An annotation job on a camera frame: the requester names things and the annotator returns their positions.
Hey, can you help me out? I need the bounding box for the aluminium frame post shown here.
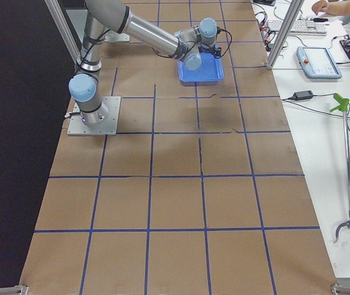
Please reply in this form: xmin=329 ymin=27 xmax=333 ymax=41
xmin=44 ymin=0 xmax=81 ymax=64
xmin=266 ymin=0 xmax=304 ymax=69

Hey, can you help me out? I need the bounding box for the teach pendant tablet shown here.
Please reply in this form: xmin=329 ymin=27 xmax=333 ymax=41
xmin=296 ymin=46 xmax=342 ymax=79

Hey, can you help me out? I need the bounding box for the brown paper table cover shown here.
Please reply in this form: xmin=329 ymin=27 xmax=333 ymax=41
xmin=20 ymin=1 xmax=335 ymax=294

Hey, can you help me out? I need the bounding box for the white keyboard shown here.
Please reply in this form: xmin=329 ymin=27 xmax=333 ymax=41
xmin=267 ymin=20 xmax=327 ymax=35

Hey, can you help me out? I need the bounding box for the person's hand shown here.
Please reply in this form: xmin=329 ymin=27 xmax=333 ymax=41
xmin=311 ymin=0 xmax=329 ymax=15

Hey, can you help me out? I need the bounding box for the green handled reacher grabber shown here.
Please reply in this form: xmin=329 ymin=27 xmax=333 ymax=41
xmin=330 ymin=93 xmax=350 ymax=243

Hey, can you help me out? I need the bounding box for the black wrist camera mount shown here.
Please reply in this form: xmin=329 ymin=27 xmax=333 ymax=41
xmin=204 ymin=45 xmax=221 ymax=59

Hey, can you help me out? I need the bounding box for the blue plastic tray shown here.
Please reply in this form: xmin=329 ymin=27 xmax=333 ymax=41
xmin=178 ymin=53 xmax=224 ymax=82

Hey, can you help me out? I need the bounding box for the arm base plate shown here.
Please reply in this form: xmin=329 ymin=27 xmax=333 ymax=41
xmin=67 ymin=96 xmax=121 ymax=136

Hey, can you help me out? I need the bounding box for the aluminium frame post left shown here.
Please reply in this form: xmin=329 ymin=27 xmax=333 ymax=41
xmin=44 ymin=0 xmax=81 ymax=64

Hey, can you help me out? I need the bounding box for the black power adapter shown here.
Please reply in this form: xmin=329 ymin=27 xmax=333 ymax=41
xmin=292 ymin=90 xmax=314 ymax=101

